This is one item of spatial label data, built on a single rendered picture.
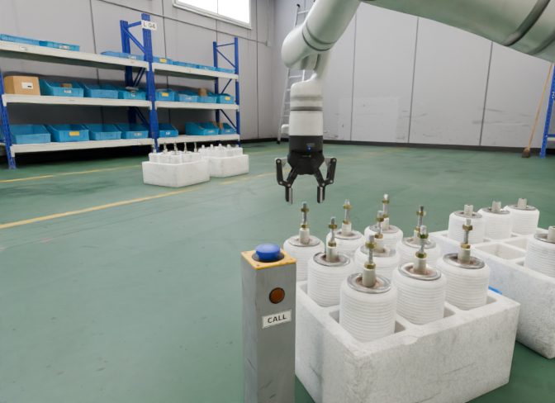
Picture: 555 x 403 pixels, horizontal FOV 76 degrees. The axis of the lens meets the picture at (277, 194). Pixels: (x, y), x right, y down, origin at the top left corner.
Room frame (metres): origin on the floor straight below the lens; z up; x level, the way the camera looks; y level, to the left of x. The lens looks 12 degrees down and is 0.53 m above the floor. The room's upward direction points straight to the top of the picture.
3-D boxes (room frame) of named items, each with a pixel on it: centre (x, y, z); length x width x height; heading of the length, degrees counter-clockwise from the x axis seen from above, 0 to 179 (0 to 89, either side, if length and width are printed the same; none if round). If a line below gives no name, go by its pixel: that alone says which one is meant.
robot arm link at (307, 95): (0.79, -0.07, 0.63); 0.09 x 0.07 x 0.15; 101
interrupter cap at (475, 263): (0.67, -0.37, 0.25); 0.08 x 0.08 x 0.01
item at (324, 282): (0.68, -0.11, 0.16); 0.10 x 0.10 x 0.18
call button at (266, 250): (0.54, 0.02, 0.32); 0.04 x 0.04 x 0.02
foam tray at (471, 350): (0.72, -0.22, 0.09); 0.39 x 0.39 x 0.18; 24
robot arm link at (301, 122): (0.80, -0.06, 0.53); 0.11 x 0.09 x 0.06; 8
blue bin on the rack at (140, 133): (5.22, 2.18, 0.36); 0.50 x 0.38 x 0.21; 54
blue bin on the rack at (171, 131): (5.61, 1.85, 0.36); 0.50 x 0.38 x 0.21; 54
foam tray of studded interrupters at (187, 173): (3.00, 0.86, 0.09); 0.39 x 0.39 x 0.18; 60
